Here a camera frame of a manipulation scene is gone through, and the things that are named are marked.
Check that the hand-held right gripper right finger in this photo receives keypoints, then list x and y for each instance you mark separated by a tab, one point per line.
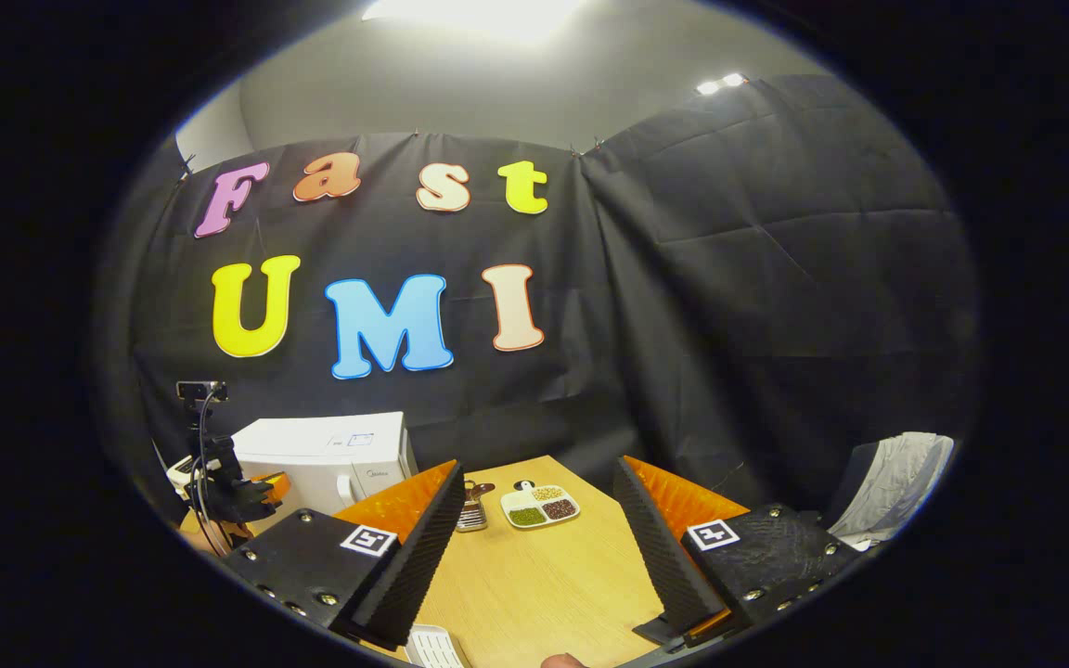
664	566

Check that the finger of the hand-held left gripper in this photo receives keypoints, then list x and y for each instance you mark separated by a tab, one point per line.
273	486

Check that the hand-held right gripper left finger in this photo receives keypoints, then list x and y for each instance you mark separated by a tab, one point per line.
409	566

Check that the white microwave oven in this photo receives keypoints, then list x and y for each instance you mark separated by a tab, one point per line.
312	455

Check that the white plate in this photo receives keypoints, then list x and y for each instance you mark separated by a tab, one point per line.
434	648

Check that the white divided dish with beans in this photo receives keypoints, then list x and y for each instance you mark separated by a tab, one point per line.
539	506

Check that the white cloth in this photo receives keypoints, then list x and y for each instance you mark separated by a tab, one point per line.
901	482

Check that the black backdrop cloth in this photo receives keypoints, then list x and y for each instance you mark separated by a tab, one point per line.
776	278

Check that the small ceiling light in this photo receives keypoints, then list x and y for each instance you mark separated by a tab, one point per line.
720	84

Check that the large ceiling light panel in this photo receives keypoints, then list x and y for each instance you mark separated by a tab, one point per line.
474	14

